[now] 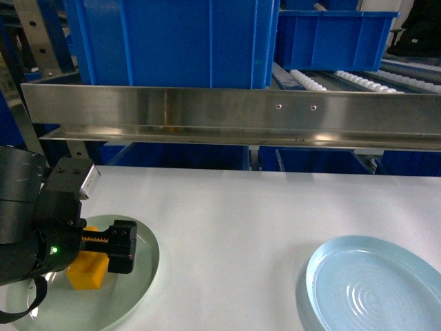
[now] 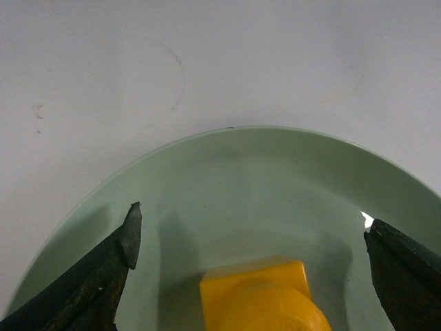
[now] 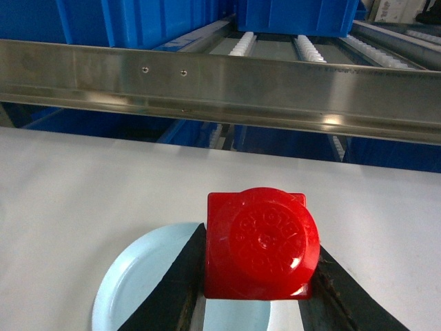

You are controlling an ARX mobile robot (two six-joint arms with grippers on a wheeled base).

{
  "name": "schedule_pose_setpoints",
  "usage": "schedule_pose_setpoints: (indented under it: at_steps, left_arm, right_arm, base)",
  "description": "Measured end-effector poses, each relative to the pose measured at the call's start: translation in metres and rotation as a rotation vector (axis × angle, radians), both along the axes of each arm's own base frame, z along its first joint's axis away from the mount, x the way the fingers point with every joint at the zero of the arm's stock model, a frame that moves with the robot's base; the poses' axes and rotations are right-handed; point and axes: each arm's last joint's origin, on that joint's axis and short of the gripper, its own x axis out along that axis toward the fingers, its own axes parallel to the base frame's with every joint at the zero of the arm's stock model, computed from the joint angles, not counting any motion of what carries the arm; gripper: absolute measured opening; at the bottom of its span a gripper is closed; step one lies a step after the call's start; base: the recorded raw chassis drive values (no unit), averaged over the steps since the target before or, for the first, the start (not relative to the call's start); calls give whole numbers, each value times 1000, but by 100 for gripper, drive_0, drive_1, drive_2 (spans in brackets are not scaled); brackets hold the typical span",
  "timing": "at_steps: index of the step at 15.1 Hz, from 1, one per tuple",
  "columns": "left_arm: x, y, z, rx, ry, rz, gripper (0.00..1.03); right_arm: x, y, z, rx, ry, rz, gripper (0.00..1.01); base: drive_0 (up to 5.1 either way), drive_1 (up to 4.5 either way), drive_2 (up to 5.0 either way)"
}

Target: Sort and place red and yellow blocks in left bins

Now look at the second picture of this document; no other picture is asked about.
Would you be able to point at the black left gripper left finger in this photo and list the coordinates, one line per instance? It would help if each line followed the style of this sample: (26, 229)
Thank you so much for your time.
(87, 295)

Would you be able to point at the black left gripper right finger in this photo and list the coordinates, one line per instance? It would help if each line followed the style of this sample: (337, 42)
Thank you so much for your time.
(406, 277)

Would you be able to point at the yellow two-stud toy block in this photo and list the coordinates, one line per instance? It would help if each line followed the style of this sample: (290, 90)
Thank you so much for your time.
(266, 294)

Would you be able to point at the pale green plate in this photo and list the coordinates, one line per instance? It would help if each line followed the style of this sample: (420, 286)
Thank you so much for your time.
(241, 194)

